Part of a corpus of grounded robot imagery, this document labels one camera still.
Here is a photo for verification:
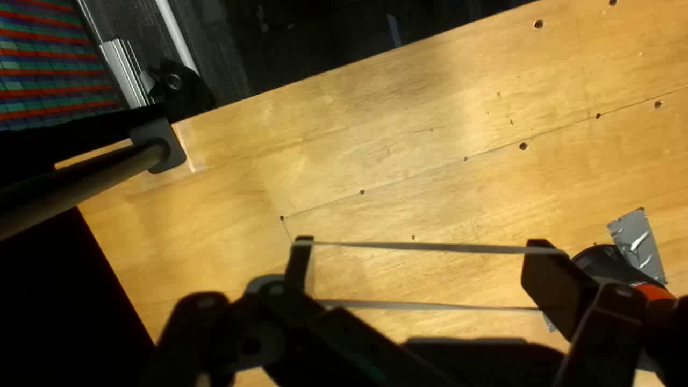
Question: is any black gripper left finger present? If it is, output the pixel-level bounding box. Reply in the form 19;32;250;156
139;234;464;387

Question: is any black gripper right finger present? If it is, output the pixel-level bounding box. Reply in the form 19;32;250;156
518;238;688;387

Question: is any thin pale rubber band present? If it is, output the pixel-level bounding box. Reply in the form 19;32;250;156
291;237;573;314

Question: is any ribbed aluminium profile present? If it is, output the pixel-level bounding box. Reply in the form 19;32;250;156
99;38;156;111

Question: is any white slanted bar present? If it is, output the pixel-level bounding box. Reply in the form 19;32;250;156
152;0;201;76

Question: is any multicolour striped carpet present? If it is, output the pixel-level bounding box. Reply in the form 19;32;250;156
0;0;130;133

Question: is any grey duct tape piece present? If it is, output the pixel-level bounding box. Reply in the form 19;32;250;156
607;207;669;287

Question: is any grey pole mounting bracket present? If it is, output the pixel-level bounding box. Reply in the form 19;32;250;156
128;117;191;173

